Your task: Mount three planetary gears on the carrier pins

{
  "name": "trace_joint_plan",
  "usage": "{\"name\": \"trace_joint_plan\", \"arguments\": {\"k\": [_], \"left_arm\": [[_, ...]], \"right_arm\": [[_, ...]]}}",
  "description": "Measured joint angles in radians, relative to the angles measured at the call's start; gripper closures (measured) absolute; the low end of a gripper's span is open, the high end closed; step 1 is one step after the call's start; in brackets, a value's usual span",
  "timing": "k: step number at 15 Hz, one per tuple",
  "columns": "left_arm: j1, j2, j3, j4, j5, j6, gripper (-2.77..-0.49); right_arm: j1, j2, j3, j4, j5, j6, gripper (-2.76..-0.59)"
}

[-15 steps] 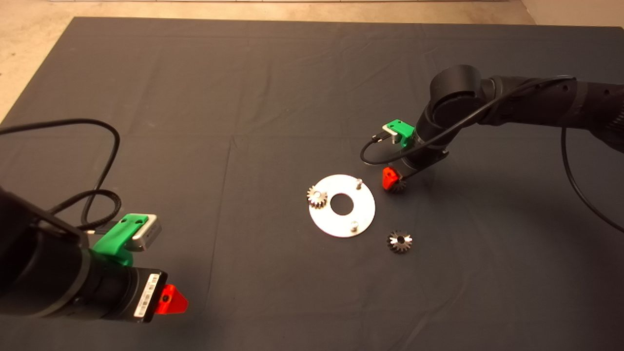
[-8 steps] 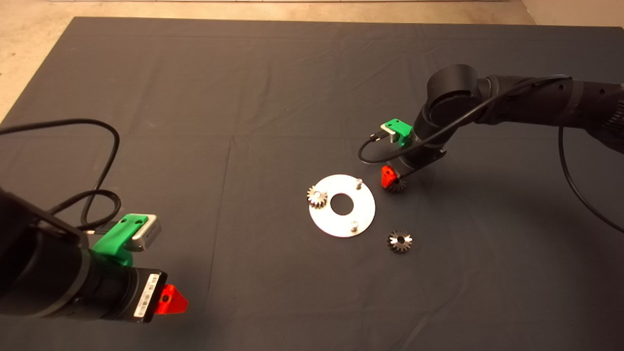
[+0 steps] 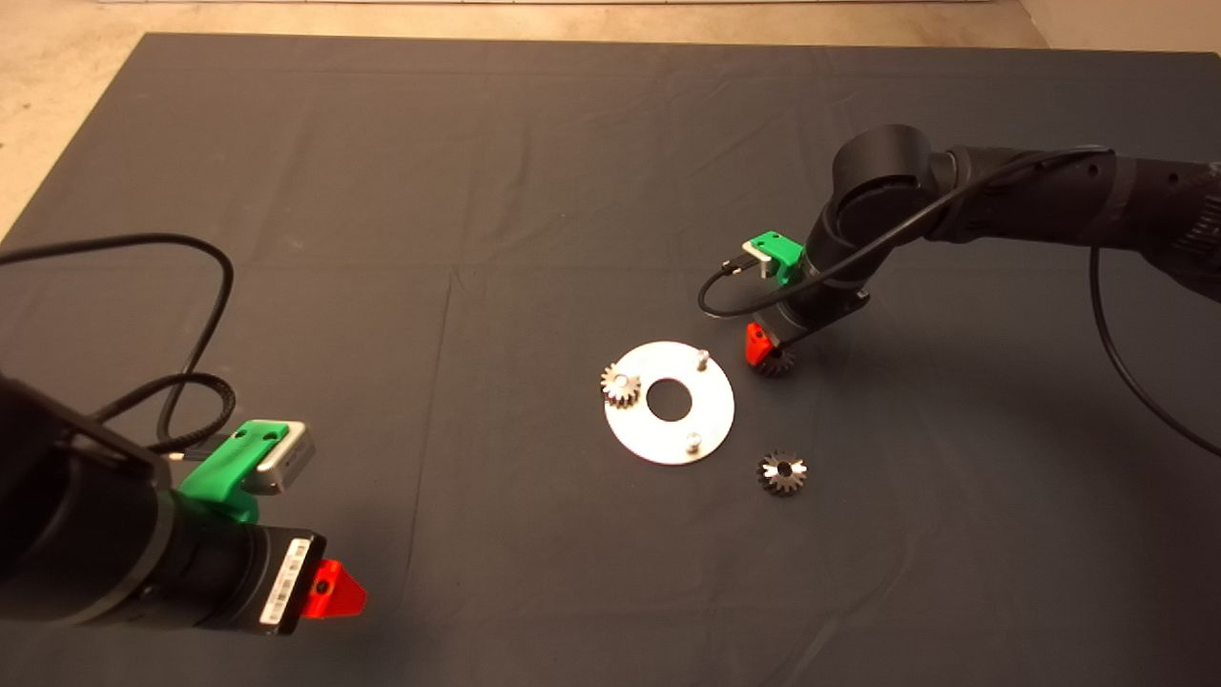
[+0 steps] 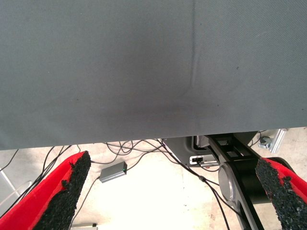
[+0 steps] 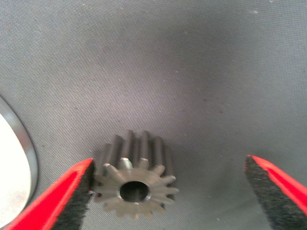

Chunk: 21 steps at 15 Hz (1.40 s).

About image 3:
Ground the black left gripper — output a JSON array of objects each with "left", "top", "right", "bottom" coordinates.
[{"left": 162, "top": 496, "right": 367, "bottom": 635}]

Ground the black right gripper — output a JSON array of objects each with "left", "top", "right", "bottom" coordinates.
[{"left": 744, "top": 284, "right": 871, "bottom": 367}]

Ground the round metal carrier plate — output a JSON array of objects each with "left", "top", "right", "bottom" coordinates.
[{"left": 603, "top": 342, "right": 735, "bottom": 466}]

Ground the dark grey table cloth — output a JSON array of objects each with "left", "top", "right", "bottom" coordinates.
[{"left": 0, "top": 33, "right": 1221, "bottom": 687}]

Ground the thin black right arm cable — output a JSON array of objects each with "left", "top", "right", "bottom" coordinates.
[{"left": 697, "top": 145, "right": 1221, "bottom": 457}]

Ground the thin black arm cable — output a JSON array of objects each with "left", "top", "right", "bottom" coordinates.
[
  {"left": 697, "top": 145, "right": 1221, "bottom": 457},
  {"left": 0, "top": 234, "right": 236, "bottom": 449}
]

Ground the green right camera mount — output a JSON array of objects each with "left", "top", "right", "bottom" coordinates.
[{"left": 746, "top": 232, "right": 807, "bottom": 287}]

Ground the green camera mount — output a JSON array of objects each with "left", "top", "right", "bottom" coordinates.
[
  {"left": 746, "top": 232, "right": 807, "bottom": 287},
  {"left": 176, "top": 420, "right": 290, "bottom": 526}
]

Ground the silver left camera box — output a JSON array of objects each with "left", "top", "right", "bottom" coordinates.
[{"left": 238, "top": 422, "right": 318, "bottom": 497}]

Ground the green left camera mount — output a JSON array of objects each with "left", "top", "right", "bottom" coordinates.
[{"left": 176, "top": 420, "right": 290, "bottom": 526}]

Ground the braided black cable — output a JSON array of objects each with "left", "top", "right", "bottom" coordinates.
[{"left": 91, "top": 372, "right": 238, "bottom": 459}]

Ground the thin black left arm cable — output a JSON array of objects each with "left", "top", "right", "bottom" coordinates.
[{"left": 0, "top": 234, "right": 236, "bottom": 449}]

